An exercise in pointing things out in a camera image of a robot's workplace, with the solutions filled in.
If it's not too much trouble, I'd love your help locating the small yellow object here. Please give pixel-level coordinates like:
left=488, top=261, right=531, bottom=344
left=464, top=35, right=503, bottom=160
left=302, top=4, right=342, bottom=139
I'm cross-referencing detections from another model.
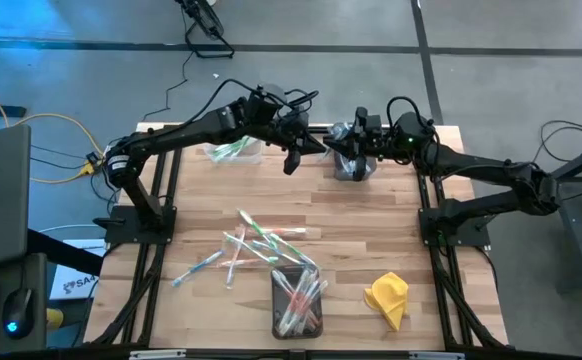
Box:
left=45, top=308, right=65, bottom=331

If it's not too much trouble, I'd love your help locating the yellow floor cable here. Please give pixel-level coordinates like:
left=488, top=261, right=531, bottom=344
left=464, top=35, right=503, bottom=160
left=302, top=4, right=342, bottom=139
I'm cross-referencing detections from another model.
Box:
left=0, top=79, right=107, bottom=185

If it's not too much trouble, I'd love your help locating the white printed cardboard box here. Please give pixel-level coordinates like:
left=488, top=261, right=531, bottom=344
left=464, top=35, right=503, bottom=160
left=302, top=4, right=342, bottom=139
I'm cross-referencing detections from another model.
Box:
left=48, top=238, right=107, bottom=301

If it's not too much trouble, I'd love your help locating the dark grey desk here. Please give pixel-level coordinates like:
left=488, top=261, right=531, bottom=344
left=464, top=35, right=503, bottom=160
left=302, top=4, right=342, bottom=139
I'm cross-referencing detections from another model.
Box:
left=0, top=252, right=48, bottom=354

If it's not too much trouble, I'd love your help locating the clear plastic bin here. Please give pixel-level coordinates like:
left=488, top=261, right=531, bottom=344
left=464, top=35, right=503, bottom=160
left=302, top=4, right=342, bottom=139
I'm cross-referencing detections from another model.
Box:
left=269, top=264, right=325, bottom=341
left=204, top=134, right=265, bottom=166

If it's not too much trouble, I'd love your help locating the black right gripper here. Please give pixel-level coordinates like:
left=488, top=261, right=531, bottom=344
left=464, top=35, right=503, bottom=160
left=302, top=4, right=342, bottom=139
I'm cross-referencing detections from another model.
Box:
left=322, top=106, right=437, bottom=183

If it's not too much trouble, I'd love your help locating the black computer mouse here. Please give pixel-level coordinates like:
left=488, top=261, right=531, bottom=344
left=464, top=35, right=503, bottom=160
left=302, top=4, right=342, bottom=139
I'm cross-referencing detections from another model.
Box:
left=1, top=287, right=36, bottom=341

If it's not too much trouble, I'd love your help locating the black floor cable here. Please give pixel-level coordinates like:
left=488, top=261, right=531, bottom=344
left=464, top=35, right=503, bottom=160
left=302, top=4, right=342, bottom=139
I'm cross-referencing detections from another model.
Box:
left=140, top=49, right=195, bottom=124
left=528, top=118, right=582, bottom=171

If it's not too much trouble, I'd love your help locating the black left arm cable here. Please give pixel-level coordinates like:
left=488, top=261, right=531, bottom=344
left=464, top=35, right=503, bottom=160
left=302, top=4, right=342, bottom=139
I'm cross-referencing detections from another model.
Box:
left=183, top=77, right=321, bottom=126

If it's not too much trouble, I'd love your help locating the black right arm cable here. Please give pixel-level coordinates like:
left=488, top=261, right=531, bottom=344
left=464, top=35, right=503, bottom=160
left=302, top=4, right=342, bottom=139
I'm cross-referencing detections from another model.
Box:
left=385, top=95, right=430, bottom=126

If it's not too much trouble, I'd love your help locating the green toothbrush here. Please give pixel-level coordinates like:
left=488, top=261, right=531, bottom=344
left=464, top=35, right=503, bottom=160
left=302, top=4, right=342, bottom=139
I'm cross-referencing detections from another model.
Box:
left=222, top=231, right=281, bottom=265
left=269, top=233, right=318, bottom=267
left=237, top=208, right=273, bottom=242
left=212, top=142, right=250, bottom=161
left=215, top=135, right=253, bottom=154

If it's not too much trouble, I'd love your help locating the silver aluminium post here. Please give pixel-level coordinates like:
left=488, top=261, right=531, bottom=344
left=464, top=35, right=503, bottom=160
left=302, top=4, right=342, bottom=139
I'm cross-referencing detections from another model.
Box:
left=129, top=349, right=187, bottom=360
left=409, top=351, right=467, bottom=360

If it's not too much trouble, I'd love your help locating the black aluminium table frame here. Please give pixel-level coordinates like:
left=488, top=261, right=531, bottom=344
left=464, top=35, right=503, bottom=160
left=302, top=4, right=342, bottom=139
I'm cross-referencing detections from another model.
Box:
left=25, top=122, right=510, bottom=360

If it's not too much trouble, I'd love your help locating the blue toothbrush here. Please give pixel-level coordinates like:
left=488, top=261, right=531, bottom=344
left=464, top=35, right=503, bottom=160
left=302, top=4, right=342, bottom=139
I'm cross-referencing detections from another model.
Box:
left=170, top=249, right=226, bottom=288
left=335, top=152, right=357, bottom=174
left=329, top=122, right=356, bottom=144
left=249, top=239, right=303, bottom=265

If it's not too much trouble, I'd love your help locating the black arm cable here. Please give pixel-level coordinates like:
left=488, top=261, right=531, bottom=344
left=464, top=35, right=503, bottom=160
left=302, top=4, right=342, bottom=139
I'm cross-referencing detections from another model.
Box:
left=385, top=95, right=430, bottom=126
left=183, top=77, right=321, bottom=126

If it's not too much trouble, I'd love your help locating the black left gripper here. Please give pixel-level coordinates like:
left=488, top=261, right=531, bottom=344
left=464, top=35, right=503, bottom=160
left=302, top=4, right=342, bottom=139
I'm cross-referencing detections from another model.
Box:
left=268, top=106, right=329, bottom=177

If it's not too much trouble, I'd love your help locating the yellow cloth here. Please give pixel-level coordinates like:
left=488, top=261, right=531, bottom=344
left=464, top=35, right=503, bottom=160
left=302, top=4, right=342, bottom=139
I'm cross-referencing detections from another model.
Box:
left=362, top=270, right=411, bottom=333

